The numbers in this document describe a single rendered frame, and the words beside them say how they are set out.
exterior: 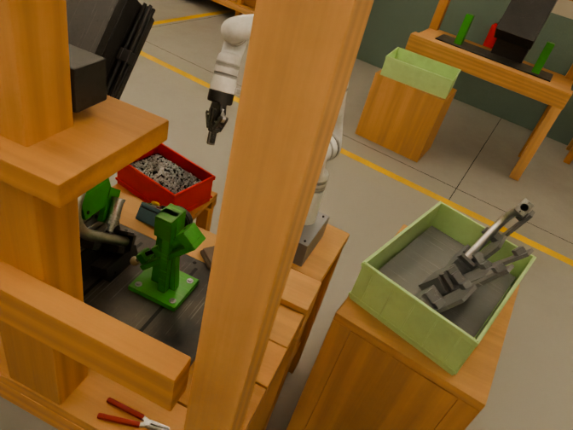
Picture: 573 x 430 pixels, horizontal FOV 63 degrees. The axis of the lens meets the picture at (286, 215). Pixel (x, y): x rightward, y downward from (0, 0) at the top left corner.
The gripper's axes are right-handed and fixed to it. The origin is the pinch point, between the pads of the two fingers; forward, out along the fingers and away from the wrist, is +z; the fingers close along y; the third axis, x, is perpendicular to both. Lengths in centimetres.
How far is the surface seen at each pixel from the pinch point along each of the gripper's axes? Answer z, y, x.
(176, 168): 20, -45, 7
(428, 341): 43, 49, 65
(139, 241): 36.3, -5.0, -13.9
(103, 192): 19.8, 3.2, -28.5
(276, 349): 48, 40, 15
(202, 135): 27, -237, 90
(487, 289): 30, 38, 103
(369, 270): 28, 29, 51
